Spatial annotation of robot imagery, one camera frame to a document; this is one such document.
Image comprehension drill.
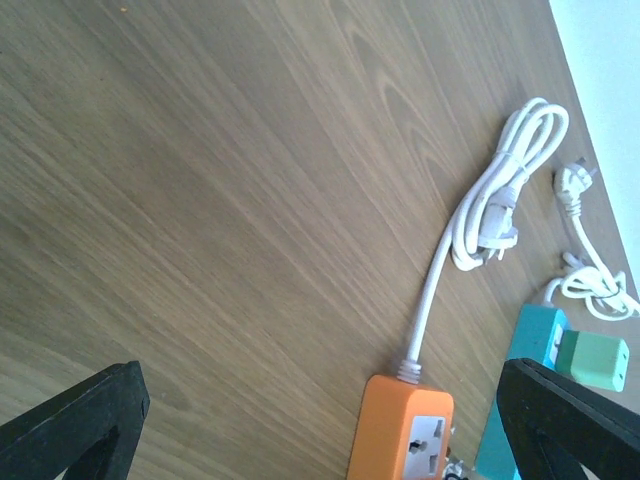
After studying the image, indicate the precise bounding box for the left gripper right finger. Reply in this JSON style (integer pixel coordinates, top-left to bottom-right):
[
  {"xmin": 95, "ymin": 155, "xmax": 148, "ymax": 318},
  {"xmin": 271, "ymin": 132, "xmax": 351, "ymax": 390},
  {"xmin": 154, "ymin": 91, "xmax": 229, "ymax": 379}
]
[{"xmin": 497, "ymin": 358, "xmax": 639, "ymax": 479}]

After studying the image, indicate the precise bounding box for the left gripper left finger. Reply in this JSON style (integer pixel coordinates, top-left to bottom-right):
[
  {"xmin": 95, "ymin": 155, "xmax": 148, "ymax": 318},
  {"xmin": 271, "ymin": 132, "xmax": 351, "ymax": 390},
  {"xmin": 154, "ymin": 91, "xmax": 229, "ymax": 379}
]
[{"xmin": 1, "ymin": 361, "xmax": 150, "ymax": 479}]

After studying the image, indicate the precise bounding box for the mint green usb adapter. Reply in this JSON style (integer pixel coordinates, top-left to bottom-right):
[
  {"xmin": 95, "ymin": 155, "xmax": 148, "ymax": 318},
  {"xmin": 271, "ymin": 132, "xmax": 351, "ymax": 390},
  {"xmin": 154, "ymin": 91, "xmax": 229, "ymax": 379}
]
[{"xmin": 555, "ymin": 330, "xmax": 630, "ymax": 392}]

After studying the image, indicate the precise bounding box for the teal power strip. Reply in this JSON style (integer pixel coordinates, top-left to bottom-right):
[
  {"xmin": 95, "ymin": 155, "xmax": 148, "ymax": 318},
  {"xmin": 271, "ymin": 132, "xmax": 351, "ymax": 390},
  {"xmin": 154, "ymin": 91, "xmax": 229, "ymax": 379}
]
[{"xmin": 475, "ymin": 304, "xmax": 570, "ymax": 480}]

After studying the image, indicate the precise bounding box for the orange power strip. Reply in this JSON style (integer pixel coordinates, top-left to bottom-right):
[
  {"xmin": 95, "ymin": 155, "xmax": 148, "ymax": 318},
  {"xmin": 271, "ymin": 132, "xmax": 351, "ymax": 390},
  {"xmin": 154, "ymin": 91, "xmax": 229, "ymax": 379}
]
[{"xmin": 347, "ymin": 375, "xmax": 454, "ymax": 479}]

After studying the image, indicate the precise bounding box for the white cable of teal strip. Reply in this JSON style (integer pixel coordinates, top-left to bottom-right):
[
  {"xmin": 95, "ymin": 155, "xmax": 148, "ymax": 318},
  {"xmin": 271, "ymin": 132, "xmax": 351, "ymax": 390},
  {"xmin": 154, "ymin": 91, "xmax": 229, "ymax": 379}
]
[{"xmin": 534, "ymin": 158, "xmax": 640, "ymax": 321}]

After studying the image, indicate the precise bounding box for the white cable of orange strip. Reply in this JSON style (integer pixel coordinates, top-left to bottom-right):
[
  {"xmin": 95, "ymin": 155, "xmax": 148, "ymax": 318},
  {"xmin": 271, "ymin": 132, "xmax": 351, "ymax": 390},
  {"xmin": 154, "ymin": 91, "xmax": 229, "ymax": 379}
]
[{"xmin": 396, "ymin": 97, "xmax": 571, "ymax": 386}]

